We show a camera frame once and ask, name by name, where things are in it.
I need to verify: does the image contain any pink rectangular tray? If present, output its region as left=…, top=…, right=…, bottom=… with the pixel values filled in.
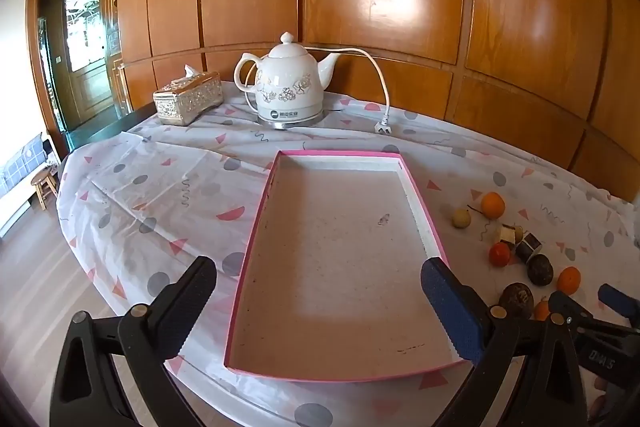
left=222, top=149, right=466, bottom=382

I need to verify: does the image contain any small red-orange fruit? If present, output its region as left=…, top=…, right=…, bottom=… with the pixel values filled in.
left=488, top=242, right=512, bottom=268

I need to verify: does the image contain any blue plaid sofa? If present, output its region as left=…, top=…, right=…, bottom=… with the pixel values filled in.
left=0, top=132, right=56, bottom=238

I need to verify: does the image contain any dark brown round fruit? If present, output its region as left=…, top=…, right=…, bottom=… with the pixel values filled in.
left=498, top=282, right=536, bottom=320
left=527, top=254, right=554, bottom=286

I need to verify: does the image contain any white floral electric kettle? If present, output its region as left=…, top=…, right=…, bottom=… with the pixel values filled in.
left=234, top=32, right=342, bottom=124

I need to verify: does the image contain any white patterned tablecloth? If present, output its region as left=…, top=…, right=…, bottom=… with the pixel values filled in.
left=56, top=82, right=640, bottom=427

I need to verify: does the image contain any silver ornate tissue box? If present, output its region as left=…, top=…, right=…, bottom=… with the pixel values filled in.
left=152, top=72, right=223, bottom=128

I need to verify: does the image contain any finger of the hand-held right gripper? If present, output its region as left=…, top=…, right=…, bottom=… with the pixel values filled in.
left=547, top=289, right=608, bottom=338
left=597, top=283, right=640, bottom=325

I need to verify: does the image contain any silver kettle base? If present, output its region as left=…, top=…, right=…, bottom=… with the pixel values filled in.
left=257, top=109, right=326, bottom=131

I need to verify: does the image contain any small wooden stool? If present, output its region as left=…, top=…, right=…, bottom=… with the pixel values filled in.
left=30, top=169, right=60, bottom=210

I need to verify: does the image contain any wooden door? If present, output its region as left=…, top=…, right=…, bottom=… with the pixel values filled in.
left=60, top=0, right=121, bottom=128

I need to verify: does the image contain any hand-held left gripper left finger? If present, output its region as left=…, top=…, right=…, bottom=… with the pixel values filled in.
left=49, top=255, right=218, bottom=427

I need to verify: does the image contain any person's right hand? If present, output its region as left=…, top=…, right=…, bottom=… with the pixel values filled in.
left=589, top=377, right=613, bottom=425

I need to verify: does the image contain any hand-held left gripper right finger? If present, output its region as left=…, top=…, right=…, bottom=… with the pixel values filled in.
left=420, top=257, right=588, bottom=427

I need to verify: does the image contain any large orange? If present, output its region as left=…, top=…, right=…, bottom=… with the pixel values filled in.
left=481, top=192, right=506, bottom=220

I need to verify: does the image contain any small tangerine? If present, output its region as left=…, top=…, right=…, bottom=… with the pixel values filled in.
left=556, top=267, right=582, bottom=296

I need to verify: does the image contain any white power cord with plug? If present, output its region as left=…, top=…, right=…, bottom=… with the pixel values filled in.
left=325, top=48, right=393, bottom=135

